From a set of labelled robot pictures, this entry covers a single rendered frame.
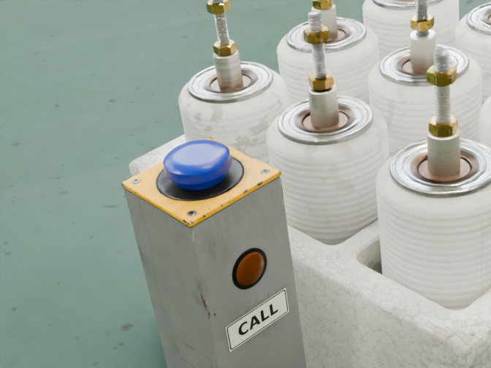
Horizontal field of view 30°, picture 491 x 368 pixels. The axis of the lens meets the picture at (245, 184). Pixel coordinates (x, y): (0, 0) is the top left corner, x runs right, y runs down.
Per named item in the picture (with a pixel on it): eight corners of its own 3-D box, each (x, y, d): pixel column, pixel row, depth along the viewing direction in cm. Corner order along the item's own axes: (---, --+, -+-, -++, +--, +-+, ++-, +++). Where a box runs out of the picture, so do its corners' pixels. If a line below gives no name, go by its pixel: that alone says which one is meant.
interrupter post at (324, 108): (312, 133, 71) (307, 96, 70) (308, 119, 73) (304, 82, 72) (343, 129, 71) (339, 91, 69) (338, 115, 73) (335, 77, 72)
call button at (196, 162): (248, 179, 55) (242, 150, 54) (195, 209, 53) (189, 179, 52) (206, 159, 58) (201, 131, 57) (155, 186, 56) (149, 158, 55)
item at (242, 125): (302, 216, 94) (281, 54, 84) (310, 273, 85) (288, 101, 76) (209, 228, 94) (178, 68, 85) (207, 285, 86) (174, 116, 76)
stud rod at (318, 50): (316, 106, 71) (306, 15, 67) (318, 101, 72) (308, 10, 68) (328, 106, 71) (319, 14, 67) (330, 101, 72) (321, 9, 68)
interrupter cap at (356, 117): (282, 155, 69) (281, 147, 69) (274, 109, 76) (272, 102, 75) (382, 140, 69) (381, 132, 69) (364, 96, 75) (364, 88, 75)
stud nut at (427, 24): (432, 21, 77) (432, 12, 76) (436, 29, 75) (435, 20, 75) (408, 24, 77) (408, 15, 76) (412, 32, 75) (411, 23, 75)
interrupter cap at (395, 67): (435, 43, 82) (434, 36, 82) (488, 71, 76) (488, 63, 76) (362, 68, 80) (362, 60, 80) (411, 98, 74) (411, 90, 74)
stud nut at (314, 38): (302, 44, 68) (300, 33, 68) (306, 35, 69) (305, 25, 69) (327, 44, 68) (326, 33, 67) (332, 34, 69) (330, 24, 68)
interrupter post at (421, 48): (427, 60, 79) (426, 25, 78) (443, 69, 78) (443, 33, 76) (404, 69, 79) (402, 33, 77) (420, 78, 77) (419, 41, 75)
